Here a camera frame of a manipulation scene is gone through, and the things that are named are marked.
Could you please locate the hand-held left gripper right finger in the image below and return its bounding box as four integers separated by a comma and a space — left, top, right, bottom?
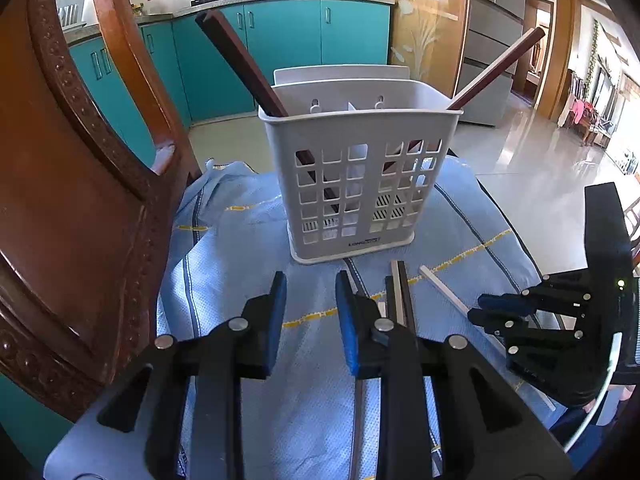
335, 270, 571, 480

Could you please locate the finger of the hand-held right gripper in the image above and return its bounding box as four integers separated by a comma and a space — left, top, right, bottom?
477, 267, 596, 317
467, 307, 601, 407

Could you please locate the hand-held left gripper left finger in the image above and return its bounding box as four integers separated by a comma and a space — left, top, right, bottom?
97, 271, 287, 480

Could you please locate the grey chopstick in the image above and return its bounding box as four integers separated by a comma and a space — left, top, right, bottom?
391, 259, 408, 331

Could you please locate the white plastic utensil basket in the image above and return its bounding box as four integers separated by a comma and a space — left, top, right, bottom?
258, 64, 463, 266

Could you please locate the brown chopstick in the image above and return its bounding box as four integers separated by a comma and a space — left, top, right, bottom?
405, 26, 547, 153
194, 9, 346, 211

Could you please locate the light blue striped cloth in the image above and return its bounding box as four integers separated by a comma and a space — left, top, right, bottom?
155, 157, 546, 480

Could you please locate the distant wooden furniture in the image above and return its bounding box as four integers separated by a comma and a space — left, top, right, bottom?
565, 70, 626, 148

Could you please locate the green hanging vine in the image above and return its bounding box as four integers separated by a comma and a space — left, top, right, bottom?
589, 20, 602, 101

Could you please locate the wooden doorway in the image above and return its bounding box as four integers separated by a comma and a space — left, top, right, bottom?
525, 0, 557, 116

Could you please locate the carved wooden chair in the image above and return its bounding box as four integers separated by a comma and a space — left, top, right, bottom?
0, 0, 201, 423

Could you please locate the grey refrigerator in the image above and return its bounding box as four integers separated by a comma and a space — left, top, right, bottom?
462, 0, 526, 127

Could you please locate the wood framed glass door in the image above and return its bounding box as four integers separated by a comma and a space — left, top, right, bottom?
362, 0, 473, 111

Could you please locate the white dish rack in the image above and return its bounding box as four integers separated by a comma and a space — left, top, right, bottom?
55, 0, 91, 31

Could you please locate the white cable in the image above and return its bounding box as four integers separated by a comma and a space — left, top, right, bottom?
565, 332, 623, 453

